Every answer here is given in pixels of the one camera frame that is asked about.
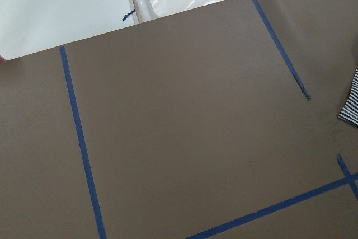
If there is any navy white striped polo shirt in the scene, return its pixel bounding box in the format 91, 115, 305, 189
338, 69, 358, 127

